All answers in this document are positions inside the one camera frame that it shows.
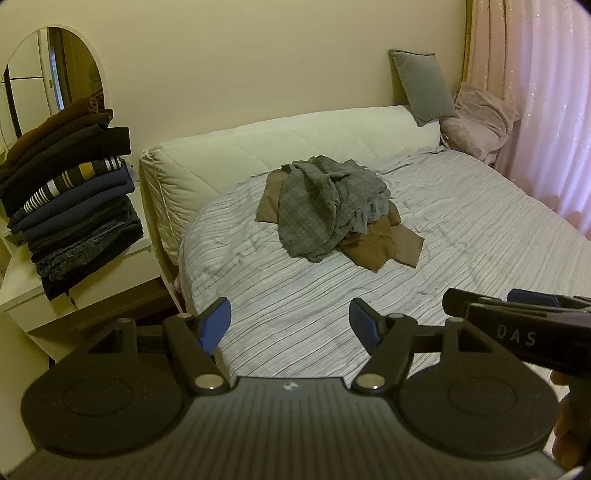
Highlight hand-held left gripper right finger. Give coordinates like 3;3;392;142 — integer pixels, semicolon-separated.
349;298;505;396

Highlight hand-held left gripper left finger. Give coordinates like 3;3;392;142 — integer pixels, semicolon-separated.
88;298;232;396

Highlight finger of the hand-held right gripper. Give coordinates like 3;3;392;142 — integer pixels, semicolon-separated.
442;288;511;320
506;288;591;309

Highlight grey checked pants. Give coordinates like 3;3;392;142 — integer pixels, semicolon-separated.
276;155;394;265

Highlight stack of dark folded clothes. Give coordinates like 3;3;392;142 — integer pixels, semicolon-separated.
0;95;145;302

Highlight person's right hand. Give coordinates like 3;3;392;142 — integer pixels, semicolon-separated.
551;370;586;468

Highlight striped white bedspread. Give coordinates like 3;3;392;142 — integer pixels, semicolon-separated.
178;147;591;386

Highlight brown garment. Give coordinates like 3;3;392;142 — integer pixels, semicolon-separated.
256;168;426;273

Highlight white padded headboard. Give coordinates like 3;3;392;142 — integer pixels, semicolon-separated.
139;104;447;278

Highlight pink pillow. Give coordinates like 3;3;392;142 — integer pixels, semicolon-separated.
438;82;523;165

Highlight white dresser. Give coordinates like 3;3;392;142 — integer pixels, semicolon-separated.
0;187;175;370

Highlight pink curtain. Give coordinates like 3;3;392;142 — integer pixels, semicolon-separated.
462;0;591;241

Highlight grey pillow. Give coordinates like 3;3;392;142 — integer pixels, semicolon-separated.
388;49;459;128

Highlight arched wall mirror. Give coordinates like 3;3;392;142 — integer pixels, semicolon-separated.
0;25;106;151

